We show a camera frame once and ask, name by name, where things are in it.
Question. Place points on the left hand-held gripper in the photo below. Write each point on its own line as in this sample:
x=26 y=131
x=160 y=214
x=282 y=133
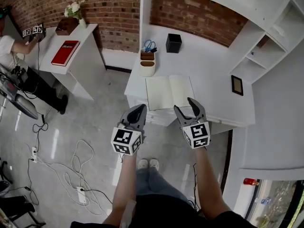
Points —
x=123 y=140

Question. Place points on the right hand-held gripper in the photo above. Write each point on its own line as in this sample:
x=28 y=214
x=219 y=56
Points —
x=197 y=134

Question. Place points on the white notebook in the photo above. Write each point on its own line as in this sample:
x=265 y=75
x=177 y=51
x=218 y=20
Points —
x=169 y=91

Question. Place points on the person's left forearm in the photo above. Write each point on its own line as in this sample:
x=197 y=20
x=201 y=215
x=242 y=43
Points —
x=123 y=186

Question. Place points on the person's right forearm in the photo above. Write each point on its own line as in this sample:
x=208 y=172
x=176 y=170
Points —
x=209 y=186

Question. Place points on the red hardcover book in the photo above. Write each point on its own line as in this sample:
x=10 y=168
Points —
x=65 y=53

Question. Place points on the person's left white shoe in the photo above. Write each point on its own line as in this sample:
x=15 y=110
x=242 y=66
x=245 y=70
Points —
x=143 y=164

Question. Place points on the person's white shoe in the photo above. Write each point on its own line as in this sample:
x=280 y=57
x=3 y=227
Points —
x=143 y=164
x=154 y=164

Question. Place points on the person's right white shoe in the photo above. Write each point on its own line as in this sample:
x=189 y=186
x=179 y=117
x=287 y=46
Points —
x=154 y=164

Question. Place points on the white desk organiser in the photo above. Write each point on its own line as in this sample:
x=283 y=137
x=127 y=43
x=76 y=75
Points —
x=147 y=69

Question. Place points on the white desk with hutch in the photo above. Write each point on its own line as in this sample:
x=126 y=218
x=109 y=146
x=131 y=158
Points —
x=209 y=63

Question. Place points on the person's blue jeans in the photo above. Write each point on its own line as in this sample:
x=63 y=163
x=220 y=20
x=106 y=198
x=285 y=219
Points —
x=154 y=184

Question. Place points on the black square box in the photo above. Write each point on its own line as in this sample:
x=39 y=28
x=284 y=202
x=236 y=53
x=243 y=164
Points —
x=173 y=44

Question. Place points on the small white side desk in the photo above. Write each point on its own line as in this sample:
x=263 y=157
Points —
x=78 y=65

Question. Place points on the red drink bottle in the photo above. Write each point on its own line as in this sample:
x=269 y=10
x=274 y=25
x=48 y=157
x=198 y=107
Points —
x=250 y=182

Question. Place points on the person's black top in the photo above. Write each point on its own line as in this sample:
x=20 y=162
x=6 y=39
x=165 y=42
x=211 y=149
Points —
x=166 y=215

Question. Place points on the pale green vase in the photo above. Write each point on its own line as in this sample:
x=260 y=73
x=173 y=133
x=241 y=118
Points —
x=82 y=24

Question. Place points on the grey office chair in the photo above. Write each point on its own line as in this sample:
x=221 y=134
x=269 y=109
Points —
x=23 y=103

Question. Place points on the clear water bottle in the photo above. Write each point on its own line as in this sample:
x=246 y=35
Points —
x=266 y=201

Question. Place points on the brown wooden box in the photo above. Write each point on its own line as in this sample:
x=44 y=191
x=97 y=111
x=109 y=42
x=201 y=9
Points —
x=66 y=26

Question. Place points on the white flower bouquet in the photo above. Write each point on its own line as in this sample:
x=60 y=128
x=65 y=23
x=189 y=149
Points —
x=72 y=9

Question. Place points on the black framed window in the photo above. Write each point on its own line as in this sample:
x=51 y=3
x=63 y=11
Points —
x=299 y=205

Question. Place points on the grey round stool seat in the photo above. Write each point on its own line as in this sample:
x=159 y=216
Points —
x=4 y=185

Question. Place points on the black picture frame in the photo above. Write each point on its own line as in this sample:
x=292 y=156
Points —
x=237 y=85

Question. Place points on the black metal chair frame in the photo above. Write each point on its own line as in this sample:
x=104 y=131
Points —
x=28 y=218

